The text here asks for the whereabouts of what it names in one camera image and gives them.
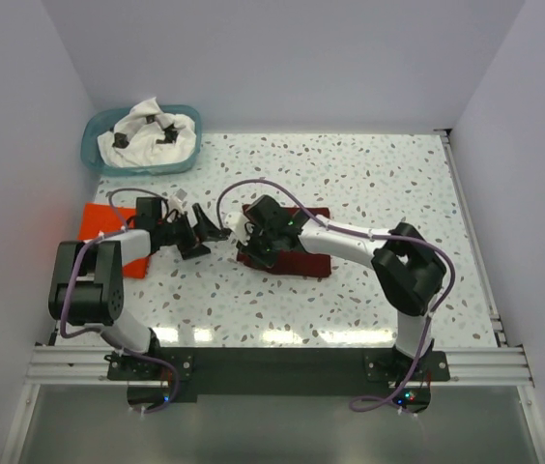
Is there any dark red t-shirt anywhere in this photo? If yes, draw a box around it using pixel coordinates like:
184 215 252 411
237 201 331 278

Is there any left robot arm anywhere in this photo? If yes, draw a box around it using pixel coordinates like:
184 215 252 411
48 195 229 385

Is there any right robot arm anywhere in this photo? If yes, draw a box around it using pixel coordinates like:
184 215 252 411
224 195 446 382

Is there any folded orange t-shirt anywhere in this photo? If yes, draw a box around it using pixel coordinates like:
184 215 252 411
77 203 150 279

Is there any white t-shirt with black print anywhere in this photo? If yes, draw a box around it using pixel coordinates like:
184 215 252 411
97 97 197 169

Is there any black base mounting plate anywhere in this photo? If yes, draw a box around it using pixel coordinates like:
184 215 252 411
104 347 451 411

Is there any teal plastic basket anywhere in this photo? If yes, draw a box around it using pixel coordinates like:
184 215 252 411
80 103 202 177

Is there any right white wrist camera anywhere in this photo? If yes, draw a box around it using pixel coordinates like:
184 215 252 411
224 212 252 245

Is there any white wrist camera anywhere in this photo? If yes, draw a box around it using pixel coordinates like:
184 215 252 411
168 188 187 210
224 212 252 245

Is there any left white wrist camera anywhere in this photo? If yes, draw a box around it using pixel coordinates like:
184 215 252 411
168 188 187 210

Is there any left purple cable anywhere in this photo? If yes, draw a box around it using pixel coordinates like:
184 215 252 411
59 188 186 415

